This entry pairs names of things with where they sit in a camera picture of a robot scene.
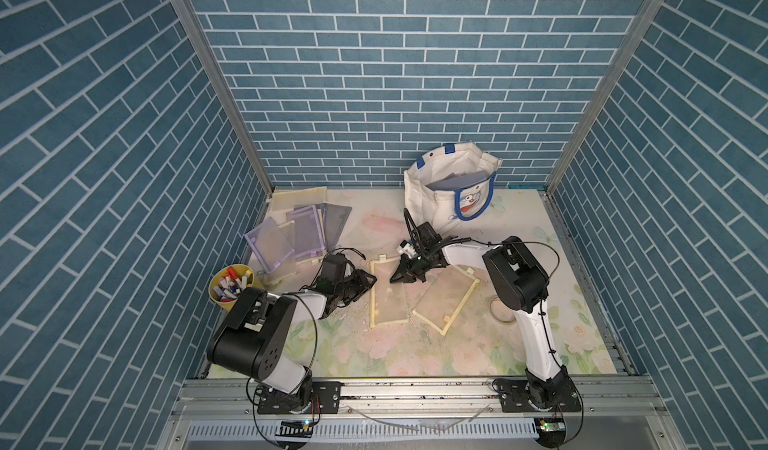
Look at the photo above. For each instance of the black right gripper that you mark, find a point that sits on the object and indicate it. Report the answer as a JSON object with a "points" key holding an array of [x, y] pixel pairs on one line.
{"points": [[404, 271]]}

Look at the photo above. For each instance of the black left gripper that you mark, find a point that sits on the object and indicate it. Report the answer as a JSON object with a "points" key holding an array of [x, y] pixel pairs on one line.
{"points": [[361, 284]]}

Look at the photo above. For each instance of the teal blue mesh pouch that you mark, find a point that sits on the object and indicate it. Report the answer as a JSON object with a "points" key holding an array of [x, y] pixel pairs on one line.
{"points": [[458, 182]]}

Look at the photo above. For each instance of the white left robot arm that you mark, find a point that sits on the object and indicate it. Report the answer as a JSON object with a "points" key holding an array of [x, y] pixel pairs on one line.
{"points": [[252, 337]]}

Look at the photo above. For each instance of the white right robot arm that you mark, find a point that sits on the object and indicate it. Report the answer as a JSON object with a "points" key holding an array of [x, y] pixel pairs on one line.
{"points": [[520, 283]]}

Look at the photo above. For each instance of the yellow mesh pouch by bag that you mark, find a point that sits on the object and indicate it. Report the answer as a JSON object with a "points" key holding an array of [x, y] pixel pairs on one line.
{"points": [[388, 301]]}

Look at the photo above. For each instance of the purple mesh pouch upright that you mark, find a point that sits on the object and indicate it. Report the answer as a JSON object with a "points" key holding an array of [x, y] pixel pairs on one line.
{"points": [[309, 239]]}

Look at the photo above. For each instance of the white canvas Doraemon tote bag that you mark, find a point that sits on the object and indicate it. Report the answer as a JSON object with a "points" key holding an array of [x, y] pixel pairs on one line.
{"points": [[447, 209]]}

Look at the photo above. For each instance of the clear tape roll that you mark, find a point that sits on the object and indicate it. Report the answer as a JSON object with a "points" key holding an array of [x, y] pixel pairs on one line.
{"points": [[500, 312]]}

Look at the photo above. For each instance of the yellow cup of markers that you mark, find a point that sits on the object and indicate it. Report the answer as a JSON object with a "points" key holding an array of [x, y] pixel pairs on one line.
{"points": [[228, 284]]}

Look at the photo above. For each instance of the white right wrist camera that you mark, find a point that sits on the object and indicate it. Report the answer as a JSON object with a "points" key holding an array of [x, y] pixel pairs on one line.
{"points": [[407, 248]]}

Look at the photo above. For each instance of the aluminium front rail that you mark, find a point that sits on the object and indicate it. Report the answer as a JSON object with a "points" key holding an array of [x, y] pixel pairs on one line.
{"points": [[612, 395]]}

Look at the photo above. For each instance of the left aluminium corner post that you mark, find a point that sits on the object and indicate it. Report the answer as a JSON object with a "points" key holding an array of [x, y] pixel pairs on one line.
{"points": [[203, 50]]}

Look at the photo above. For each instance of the aluminium corner frame post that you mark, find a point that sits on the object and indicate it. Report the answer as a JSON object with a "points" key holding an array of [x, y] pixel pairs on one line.
{"points": [[617, 66]]}

